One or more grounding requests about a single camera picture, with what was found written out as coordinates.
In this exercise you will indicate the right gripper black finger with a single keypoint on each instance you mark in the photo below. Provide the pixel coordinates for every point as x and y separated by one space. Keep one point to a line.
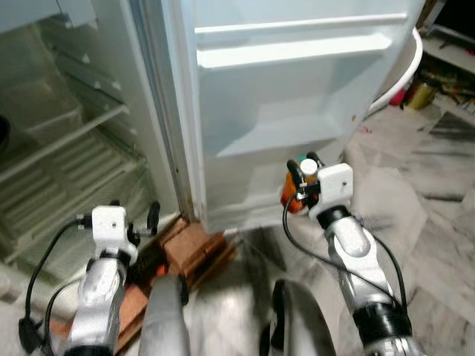
315 157
295 176

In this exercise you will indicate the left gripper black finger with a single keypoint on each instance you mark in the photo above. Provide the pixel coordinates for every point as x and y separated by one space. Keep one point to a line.
154 216
114 202

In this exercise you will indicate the orange drink bottle white cap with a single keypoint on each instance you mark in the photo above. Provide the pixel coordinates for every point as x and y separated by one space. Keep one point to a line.
288 199

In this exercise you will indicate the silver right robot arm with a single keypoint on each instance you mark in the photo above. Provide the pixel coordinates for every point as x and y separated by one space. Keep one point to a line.
356 256

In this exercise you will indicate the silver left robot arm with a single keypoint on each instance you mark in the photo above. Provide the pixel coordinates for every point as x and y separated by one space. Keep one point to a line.
100 297

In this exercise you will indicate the silver fridge door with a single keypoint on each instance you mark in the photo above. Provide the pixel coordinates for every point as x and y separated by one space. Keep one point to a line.
289 96

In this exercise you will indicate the clear fridge shelf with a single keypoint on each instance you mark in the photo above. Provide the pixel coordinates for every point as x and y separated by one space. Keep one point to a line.
59 141

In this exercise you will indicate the small grey fridge body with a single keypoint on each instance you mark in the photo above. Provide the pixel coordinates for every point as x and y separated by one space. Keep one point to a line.
104 67

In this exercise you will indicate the ribbed clear crisper cover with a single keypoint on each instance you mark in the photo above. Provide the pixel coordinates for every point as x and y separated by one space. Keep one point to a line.
67 185

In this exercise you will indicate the orange brick base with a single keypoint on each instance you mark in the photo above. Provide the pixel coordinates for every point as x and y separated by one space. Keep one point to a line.
197 245

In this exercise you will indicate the silver robot left leg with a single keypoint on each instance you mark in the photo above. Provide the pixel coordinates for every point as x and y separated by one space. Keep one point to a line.
165 319

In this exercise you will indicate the silver robot leg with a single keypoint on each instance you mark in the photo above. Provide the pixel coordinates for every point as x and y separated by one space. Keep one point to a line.
165 319
297 322

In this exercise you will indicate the small red container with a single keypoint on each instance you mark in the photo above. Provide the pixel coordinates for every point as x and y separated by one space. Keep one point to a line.
398 96

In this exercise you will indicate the gold can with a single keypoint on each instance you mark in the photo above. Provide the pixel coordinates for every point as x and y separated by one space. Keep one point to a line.
420 95

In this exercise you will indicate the grey white folding chair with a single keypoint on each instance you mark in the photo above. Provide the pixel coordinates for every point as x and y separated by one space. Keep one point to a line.
407 70

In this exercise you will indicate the silver robot right leg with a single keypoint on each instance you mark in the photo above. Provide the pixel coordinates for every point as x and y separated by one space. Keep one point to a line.
297 322

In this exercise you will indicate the white television stand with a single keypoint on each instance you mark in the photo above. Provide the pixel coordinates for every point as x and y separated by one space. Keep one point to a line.
449 48

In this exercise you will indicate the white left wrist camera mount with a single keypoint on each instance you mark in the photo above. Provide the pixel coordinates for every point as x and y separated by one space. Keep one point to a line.
109 226

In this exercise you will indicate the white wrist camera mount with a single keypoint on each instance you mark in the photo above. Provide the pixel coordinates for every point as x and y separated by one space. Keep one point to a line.
334 187
109 226

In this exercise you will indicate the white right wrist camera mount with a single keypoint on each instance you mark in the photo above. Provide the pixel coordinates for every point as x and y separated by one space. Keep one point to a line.
334 187

